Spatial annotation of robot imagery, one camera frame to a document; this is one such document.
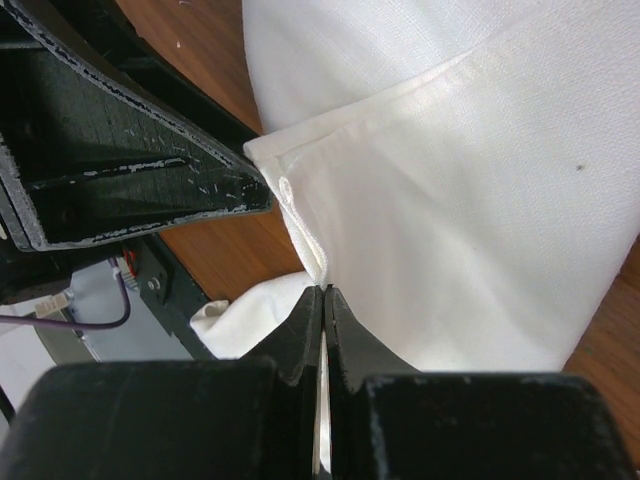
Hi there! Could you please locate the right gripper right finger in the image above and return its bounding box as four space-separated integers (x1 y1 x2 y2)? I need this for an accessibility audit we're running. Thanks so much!
324 285 419 395

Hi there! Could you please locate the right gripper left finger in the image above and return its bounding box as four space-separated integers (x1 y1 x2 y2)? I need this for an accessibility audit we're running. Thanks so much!
242 286 324 385

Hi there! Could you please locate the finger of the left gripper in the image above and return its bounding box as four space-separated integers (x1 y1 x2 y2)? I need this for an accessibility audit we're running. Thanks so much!
1 1 272 250

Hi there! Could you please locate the white cloth napkin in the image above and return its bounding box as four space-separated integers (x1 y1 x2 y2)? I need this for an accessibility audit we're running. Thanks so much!
189 0 640 480

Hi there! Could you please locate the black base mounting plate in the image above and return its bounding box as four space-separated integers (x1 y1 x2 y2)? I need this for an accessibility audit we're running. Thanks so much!
124 234 215 360

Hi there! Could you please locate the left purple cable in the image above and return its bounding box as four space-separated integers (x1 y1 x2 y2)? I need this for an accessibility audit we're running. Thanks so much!
0 257 132 332

